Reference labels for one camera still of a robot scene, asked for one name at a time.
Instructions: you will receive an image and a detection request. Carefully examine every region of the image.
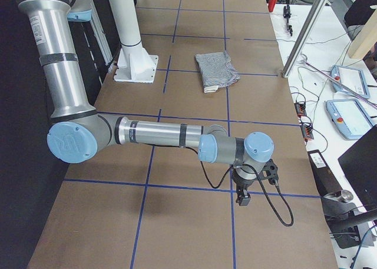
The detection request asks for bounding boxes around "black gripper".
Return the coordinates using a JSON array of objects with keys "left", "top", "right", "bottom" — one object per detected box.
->
[{"left": 232, "top": 168, "right": 256, "bottom": 206}]

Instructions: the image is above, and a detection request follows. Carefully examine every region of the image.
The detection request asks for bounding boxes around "navy white striped polo shirt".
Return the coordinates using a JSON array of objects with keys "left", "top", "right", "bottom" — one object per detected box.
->
[{"left": 195, "top": 51, "right": 240, "bottom": 93}]

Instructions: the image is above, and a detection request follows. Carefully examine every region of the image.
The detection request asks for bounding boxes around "black box with label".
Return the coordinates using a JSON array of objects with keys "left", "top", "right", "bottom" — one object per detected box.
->
[{"left": 307, "top": 150, "right": 342, "bottom": 197}]

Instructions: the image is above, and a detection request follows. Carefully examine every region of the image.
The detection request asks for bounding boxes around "black power strip near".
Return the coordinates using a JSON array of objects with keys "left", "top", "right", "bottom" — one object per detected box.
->
[{"left": 300, "top": 122, "right": 314, "bottom": 142}]

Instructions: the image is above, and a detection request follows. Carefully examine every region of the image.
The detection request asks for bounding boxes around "black power strip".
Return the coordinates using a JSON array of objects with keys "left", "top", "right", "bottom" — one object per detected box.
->
[
  {"left": 294, "top": 102, "right": 307, "bottom": 118},
  {"left": 300, "top": 122, "right": 314, "bottom": 142}
]

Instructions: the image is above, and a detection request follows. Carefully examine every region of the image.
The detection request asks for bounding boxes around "black power strip far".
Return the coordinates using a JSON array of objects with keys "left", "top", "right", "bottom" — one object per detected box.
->
[{"left": 294, "top": 102, "right": 307, "bottom": 118}]

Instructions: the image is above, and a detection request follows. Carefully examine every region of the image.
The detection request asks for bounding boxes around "black monitor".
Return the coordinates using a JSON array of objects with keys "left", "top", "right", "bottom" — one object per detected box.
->
[{"left": 338, "top": 125, "right": 377, "bottom": 206}]

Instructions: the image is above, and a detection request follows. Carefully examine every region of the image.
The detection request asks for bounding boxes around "blue teach pendant near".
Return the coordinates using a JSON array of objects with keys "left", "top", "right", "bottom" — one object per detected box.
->
[{"left": 325, "top": 99, "right": 374, "bottom": 140}]

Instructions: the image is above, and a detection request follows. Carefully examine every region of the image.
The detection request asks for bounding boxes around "blue teach pendant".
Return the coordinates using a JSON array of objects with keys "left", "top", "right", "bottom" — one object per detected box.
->
[
  {"left": 325, "top": 99, "right": 374, "bottom": 140},
  {"left": 330, "top": 65, "right": 371, "bottom": 99}
]

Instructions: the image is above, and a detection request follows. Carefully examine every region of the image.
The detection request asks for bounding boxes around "brown table cover mat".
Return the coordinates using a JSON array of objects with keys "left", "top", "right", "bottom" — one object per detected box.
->
[{"left": 29, "top": 0, "right": 338, "bottom": 268}]

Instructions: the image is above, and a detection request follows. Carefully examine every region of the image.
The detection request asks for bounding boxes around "white reacher grabber tool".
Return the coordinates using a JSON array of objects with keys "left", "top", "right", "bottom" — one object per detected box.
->
[{"left": 300, "top": 53, "right": 377, "bottom": 109}]

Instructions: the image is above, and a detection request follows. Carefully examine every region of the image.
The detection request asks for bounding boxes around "blue teach pendant far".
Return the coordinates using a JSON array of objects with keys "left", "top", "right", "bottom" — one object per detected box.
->
[{"left": 330, "top": 65, "right": 371, "bottom": 99}]

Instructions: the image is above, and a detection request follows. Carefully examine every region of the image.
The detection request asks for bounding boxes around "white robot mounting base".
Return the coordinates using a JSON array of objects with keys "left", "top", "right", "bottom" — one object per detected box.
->
[{"left": 109, "top": 0, "right": 158, "bottom": 84}]

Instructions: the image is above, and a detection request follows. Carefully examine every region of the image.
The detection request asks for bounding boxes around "black tripod stick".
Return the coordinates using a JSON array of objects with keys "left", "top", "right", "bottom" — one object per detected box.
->
[{"left": 283, "top": 4, "right": 293, "bottom": 36}]

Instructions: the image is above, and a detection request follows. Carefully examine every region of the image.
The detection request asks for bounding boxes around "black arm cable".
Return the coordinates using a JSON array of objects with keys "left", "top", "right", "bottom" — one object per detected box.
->
[{"left": 188, "top": 147, "right": 295, "bottom": 227}]

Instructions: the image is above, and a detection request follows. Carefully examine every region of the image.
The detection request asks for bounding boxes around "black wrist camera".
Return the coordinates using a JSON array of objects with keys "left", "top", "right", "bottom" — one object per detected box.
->
[{"left": 260, "top": 159, "right": 279, "bottom": 186}]

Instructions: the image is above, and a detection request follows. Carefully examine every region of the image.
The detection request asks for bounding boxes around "black camera stand clamp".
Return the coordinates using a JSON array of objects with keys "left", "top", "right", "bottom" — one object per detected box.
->
[{"left": 321, "top": 190, "right": 376, "bottom": 249}]

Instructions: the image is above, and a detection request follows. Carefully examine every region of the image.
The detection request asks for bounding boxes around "aluminium extrusion post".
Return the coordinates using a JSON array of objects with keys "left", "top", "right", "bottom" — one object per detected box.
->
[{"left": 282, "top": 0, "right": 328, "bottom": 78}]

